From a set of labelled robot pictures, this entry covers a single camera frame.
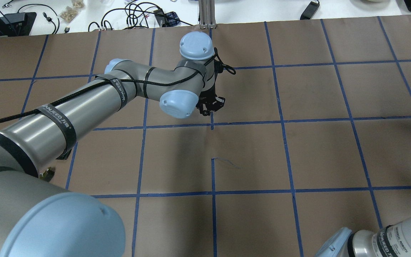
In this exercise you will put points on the bag of wooden pieces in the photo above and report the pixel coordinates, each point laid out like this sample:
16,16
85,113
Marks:
70,12

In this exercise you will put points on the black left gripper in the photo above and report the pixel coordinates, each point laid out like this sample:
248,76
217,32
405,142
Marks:
208,104

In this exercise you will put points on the black brake pad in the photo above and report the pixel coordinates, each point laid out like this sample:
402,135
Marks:
65,155

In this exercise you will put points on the olive brake shoe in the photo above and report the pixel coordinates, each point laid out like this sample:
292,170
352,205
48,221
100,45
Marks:
48,174

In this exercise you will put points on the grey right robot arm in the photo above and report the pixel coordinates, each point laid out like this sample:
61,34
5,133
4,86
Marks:
390,241

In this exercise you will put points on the aluminium frame post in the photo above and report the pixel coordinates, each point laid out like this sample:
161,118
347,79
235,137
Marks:
207,14

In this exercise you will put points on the black power adapter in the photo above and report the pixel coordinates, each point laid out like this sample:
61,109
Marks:
310,10

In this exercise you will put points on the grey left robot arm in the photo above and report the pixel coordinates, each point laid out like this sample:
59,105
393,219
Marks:
39,219

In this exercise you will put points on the black device on stand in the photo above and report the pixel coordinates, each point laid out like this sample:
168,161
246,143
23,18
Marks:
22,22

